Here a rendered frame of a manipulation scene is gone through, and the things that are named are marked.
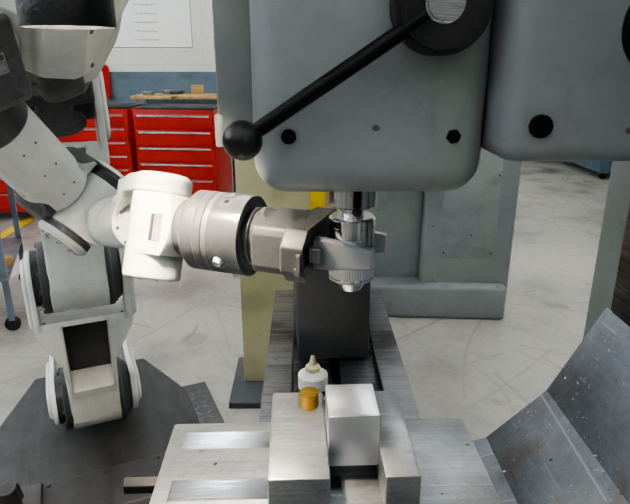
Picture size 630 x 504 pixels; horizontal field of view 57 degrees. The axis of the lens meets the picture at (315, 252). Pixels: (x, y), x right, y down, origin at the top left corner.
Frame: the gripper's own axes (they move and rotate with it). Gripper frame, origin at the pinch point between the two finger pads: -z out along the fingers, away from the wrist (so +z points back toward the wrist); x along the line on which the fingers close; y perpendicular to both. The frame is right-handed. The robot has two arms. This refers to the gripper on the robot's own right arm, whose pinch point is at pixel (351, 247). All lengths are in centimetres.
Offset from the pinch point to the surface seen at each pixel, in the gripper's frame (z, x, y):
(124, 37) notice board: 581, 744, -40
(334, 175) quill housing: -1.1, -10.0, -9.4
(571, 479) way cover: -25.7, 10.1, 29.6
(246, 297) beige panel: 87, 151, 80
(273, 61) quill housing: 3.4, -11.7, -18.1
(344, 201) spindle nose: 0.2, -2.4, -5.4
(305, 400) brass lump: 4.2, -2.0, 17.9
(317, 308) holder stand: 13.1, 27.7, 20.8
